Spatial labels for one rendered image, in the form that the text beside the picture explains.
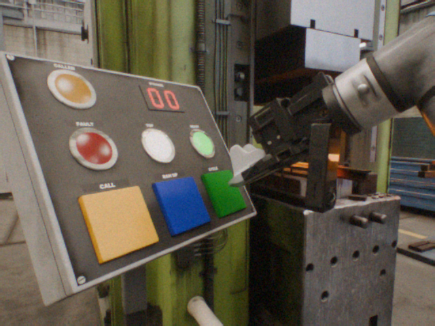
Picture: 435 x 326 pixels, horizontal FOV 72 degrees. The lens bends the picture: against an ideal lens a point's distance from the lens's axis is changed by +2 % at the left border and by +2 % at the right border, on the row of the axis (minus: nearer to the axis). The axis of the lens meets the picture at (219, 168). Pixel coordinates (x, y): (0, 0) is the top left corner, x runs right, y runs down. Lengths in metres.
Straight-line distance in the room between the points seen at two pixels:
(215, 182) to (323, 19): 0.56
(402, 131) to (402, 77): 9.23
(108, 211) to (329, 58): 0.70
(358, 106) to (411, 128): 9.11
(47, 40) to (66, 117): 6.33
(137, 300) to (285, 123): 0.39
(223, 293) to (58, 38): 6.20
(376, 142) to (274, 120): 0.90
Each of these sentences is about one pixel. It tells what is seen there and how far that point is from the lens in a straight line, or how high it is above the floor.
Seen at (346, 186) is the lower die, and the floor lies 0.95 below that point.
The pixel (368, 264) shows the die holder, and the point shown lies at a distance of 1.00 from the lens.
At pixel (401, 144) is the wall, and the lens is 9.60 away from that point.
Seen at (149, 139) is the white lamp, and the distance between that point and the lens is 0.44.
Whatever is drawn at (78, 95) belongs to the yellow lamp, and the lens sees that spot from 0.43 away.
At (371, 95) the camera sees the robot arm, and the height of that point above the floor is 1.15.
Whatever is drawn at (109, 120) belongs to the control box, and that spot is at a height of 1.12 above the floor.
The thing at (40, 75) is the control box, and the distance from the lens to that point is 0.43.
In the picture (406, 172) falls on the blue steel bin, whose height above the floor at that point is 0.55.
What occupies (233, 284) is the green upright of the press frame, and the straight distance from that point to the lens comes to 0.97.
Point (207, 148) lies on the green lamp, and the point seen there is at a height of 1.08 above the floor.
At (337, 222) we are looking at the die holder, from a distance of 0.85.
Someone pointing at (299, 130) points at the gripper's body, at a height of 1.11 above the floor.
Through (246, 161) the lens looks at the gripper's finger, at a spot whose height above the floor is 1.07.
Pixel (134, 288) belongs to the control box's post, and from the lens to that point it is 0.57.
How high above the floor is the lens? 1.11
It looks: 7 degrees down
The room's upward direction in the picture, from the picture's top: straight up
